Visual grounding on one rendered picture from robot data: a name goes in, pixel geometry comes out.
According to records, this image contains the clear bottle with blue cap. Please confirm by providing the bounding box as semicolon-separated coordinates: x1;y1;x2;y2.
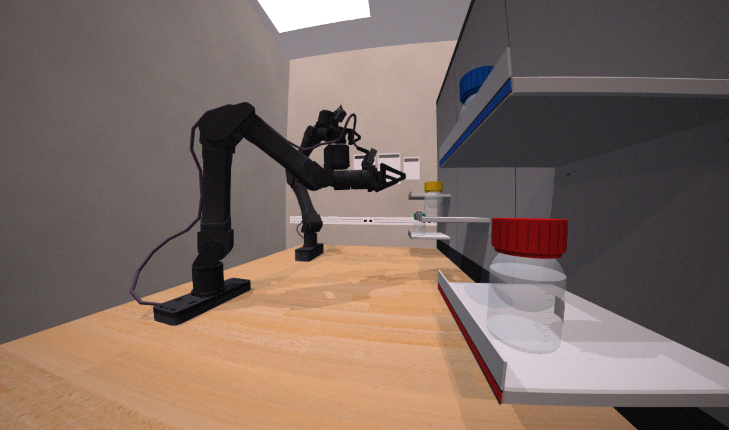
459;66;494;117

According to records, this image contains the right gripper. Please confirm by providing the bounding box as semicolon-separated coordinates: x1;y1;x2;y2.
350;151;406;192

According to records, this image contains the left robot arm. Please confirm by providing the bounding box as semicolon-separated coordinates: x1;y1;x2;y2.
285;108;347;253

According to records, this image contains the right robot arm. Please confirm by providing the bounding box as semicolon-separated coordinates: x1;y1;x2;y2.
153;102;351;318

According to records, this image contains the white bottle with yellow cap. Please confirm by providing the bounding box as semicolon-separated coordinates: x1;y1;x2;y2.
424;182;443;217

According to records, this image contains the white bottle with green cap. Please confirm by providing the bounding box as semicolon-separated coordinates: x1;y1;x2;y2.
413;214;426;236

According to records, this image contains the clear glass bottle with red cap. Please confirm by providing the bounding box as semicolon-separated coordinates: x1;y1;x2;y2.
487;218;568;354

